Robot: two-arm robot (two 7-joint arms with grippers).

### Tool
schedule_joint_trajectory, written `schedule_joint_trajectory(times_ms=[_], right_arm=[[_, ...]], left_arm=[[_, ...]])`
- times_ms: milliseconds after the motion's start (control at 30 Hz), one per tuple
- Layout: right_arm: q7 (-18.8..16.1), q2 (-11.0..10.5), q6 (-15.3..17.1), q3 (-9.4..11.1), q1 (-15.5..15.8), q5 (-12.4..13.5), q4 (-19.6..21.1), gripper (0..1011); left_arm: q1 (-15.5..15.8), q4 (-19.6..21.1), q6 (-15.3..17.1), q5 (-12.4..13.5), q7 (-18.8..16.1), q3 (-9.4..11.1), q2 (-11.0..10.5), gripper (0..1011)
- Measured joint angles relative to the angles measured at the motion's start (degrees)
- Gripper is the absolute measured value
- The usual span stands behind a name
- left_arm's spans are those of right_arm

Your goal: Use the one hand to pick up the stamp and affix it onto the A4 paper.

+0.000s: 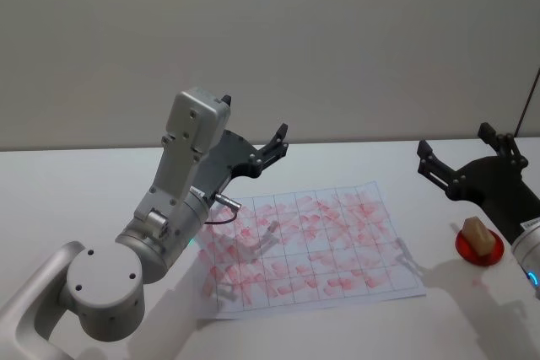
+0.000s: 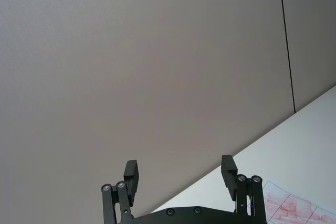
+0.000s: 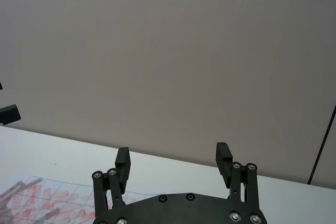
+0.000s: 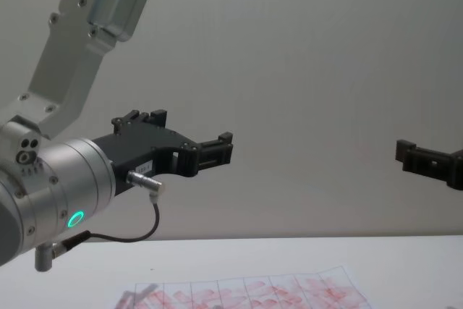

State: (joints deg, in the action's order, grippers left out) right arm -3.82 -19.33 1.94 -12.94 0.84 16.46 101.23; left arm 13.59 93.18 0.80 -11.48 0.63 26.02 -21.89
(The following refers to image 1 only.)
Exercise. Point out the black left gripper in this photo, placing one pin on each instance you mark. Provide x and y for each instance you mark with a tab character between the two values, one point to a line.
230	157

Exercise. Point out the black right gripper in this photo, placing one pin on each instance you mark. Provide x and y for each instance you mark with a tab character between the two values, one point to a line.
498	191

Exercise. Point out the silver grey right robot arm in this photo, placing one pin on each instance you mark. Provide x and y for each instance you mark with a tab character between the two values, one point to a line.
527	252

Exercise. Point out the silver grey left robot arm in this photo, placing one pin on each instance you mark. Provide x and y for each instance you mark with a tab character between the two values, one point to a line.
105	284

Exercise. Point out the beige stamp block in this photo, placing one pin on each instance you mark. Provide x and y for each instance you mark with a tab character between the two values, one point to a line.
478	235

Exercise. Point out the round red ink dish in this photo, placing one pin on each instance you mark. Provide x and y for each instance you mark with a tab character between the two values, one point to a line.
464	250

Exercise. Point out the grid paper with red stamps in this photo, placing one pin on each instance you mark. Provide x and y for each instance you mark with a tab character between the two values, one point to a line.
320	250

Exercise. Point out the thin dark post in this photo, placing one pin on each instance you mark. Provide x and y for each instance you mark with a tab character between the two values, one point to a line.
528	102

